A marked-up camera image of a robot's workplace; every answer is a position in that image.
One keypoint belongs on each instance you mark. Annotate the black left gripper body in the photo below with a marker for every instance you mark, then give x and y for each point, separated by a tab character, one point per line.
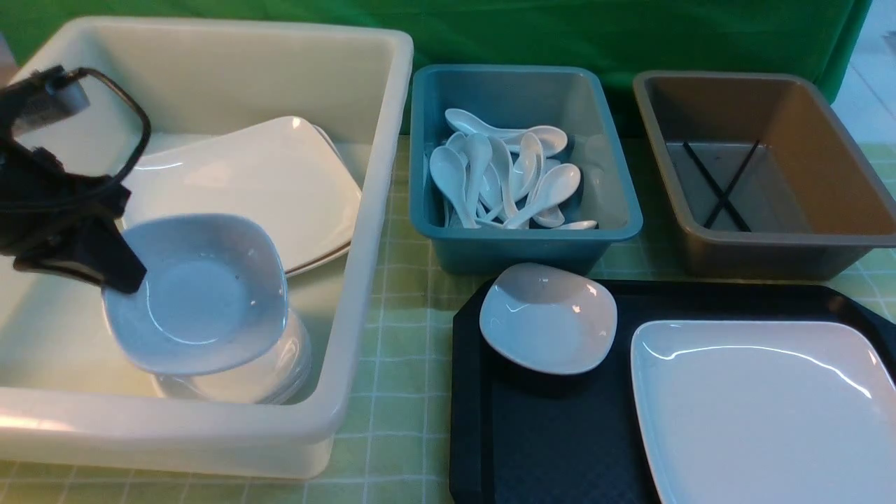
40	199

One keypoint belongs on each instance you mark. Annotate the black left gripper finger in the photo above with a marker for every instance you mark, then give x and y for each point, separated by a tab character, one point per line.
94	251

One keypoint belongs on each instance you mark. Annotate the white bowl tray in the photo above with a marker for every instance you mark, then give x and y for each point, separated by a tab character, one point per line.
549	320
214	295

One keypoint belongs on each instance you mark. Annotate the large white square plate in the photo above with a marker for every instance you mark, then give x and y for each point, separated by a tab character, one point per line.
764	412

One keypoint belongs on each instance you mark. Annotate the white soup spoon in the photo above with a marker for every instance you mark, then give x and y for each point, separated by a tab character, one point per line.
555	187

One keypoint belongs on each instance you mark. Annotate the top white plate in bin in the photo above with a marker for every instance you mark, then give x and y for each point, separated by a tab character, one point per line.
279	173

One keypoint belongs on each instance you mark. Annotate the white plate in bin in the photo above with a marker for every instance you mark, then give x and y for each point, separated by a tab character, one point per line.
279	173
336	252

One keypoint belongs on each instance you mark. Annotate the lower white plate in bin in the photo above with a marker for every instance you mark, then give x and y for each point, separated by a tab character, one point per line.
336	252

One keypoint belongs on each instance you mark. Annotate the large white plastic bin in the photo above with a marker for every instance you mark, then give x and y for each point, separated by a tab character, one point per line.
69	397

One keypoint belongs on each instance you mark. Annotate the stacked white bowls in bin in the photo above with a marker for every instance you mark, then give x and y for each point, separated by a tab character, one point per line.
270	379

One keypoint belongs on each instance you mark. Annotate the green checkered tablecloth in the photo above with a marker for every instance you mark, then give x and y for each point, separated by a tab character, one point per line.
392	447

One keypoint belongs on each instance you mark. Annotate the white spoon left of pile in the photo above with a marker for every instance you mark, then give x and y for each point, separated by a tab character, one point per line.
449	175

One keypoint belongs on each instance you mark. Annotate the white spoon of pile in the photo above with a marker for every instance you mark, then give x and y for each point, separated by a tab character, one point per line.
553	140
479	152
449	175

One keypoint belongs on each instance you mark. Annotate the white spoon centre of pile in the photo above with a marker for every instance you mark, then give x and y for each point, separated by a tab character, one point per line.
479	152

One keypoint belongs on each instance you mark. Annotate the black serving tray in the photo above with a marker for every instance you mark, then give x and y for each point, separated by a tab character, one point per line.
518	436

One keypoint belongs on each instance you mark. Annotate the white spoon top of pile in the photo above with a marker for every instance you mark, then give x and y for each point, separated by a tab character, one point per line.
553	140

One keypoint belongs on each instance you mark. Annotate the teal plastic bin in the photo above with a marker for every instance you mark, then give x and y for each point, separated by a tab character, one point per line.
569	98

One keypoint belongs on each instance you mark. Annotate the black chopstick in brown bin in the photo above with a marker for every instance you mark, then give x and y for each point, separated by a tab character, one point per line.
714	185

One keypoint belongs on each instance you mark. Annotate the brown plastic bin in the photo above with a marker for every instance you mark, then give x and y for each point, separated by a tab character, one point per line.
813	202

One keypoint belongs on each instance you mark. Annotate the green backdrop cloth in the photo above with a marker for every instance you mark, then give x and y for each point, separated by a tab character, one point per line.
614	39

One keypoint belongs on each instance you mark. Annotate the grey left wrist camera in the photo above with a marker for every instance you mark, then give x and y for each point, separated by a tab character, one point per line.
44	98

